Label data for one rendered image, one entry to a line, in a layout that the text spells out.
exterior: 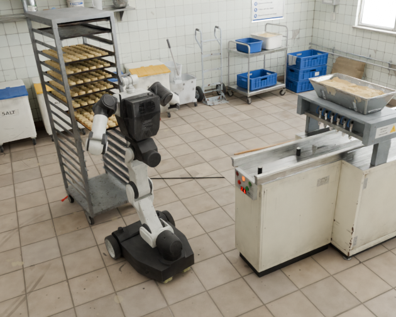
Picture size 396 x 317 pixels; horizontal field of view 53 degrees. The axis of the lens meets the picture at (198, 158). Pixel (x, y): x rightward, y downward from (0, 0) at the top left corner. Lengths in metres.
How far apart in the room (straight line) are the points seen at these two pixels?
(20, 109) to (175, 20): 2.66
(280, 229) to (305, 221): 0.23
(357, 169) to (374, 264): 0.86
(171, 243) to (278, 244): 0.78
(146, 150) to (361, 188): 1.51
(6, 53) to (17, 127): 1.04
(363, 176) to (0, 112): 4.27
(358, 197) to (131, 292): 1.77
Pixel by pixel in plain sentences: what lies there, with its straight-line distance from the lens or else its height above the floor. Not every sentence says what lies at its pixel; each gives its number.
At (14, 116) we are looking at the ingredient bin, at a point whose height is 0.45.
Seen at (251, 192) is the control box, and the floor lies 0.75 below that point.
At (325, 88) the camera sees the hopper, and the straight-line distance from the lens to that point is 3.05.
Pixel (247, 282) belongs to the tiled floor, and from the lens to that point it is 3.11.
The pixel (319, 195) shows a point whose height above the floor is 0.60.
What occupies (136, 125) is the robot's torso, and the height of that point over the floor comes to 1.21.
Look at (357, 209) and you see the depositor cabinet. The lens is 3.07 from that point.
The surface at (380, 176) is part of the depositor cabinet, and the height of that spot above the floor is 0.73.
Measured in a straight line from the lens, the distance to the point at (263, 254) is 2.97.
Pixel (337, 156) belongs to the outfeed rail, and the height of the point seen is 0.87.
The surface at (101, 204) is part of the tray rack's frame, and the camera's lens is 3.82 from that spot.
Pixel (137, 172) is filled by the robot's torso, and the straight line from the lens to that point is 2.96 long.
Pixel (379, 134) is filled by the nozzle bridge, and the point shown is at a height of 1.08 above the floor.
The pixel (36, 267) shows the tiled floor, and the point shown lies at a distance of 3.55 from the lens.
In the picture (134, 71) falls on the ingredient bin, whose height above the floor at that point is 0.74.
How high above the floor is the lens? 2.19
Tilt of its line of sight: 27 degrees down
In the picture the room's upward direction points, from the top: 3 degrees counter-clockwise
